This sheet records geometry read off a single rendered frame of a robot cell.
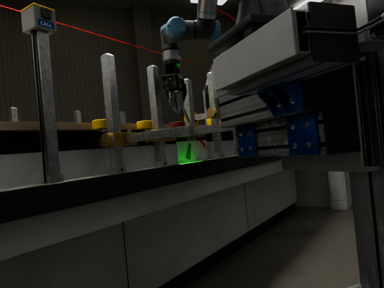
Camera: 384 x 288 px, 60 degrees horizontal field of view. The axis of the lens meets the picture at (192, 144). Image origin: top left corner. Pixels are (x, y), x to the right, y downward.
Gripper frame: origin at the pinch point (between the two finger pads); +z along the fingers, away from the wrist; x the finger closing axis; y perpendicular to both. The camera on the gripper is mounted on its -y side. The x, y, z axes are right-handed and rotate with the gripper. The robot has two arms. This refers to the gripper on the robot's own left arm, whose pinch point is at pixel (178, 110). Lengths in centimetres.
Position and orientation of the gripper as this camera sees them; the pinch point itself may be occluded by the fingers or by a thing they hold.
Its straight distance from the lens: 141.1
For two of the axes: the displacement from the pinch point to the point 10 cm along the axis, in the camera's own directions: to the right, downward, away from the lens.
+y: -2.4, 0.1, -9.7
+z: 0.9, 10.0, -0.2
